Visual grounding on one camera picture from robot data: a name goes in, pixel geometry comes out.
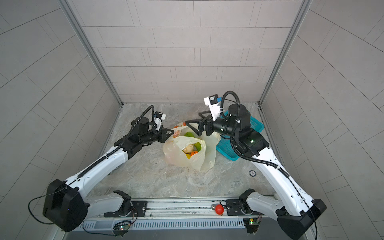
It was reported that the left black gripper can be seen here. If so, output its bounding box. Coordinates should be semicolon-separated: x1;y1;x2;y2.
139;127;175;146

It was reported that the beige pear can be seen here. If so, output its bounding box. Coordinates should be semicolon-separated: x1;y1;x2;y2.
183;144;195;154

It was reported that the cream plastic bag orange print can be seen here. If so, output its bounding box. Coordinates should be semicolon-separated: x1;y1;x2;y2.
163;122;221;172

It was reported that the green guava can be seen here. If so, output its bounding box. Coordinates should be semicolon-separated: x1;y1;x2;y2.
194;142;202;152

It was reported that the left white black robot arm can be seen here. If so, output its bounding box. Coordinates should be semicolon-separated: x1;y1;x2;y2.
43;112;174;232

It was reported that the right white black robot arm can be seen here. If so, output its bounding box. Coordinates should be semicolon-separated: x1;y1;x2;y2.
186;104;327;240

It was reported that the teal plastic basket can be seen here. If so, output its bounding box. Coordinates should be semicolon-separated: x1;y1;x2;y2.
215;111;265;161

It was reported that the small round floor marker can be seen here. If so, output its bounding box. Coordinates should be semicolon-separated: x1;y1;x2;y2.
249;170;256;177

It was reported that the red emergency stop button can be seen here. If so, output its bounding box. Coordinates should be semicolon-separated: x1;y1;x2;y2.
211;204;224;216

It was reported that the left circuit board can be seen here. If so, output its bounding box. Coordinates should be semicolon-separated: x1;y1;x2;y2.
113;221;132;232

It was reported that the circuit board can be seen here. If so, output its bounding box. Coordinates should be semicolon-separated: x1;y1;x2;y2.
243;219;260;234
113;221;132;232

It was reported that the right circuit board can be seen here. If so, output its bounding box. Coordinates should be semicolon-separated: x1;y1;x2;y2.
243;219;260;234

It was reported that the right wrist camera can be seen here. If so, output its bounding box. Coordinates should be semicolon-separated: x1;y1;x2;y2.
204;94;222;121

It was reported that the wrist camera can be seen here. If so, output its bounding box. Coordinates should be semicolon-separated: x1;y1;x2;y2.
154;111;166;131
204;94;222;121

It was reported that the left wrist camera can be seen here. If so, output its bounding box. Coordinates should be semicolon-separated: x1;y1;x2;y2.
154;111;166;131

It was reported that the black corrugated cable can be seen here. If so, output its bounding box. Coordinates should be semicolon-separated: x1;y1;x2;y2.
76;104;155;179

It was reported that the aluminium mounting rail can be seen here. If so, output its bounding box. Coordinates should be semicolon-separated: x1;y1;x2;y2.
83;196;310;220

